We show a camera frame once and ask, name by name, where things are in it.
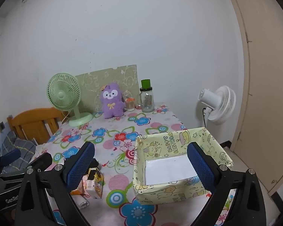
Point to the pink tissue pack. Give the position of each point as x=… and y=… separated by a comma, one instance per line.
x=94, y=189

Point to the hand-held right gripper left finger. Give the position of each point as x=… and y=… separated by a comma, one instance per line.
x=81, y=164

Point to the black cloth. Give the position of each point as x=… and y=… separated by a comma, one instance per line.
x=94, y=163

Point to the glass mug jar green lid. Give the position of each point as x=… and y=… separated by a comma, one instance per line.
x=147, y=101

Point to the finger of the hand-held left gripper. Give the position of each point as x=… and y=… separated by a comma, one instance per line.
x=41, y=161
x=10, y=156

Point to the white standing fan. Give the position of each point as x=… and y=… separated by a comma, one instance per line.
x=222, y=108

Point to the toothpick jar with orange lid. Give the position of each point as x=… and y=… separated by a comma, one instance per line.
x=130, y=106

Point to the purple plush toy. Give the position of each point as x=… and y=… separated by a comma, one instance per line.
x=112, y=106

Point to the green desk fan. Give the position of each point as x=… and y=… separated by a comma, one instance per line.
x=61, y=94

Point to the yellow cartoon paper box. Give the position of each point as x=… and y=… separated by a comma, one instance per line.
x=155, y=194

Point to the beige door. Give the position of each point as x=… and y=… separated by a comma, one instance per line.
x=268, y=98

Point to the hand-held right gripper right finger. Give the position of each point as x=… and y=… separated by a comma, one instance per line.
x=201, y=167

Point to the green patterned board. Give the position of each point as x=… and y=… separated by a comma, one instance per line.
x=94, y=84

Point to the white cloth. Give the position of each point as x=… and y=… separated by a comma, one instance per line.
x=82, y=202

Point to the grey plaid blanket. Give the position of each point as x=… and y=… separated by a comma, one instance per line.
x=21, y=146

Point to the wooden chair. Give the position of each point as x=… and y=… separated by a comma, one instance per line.
x=30, y=120

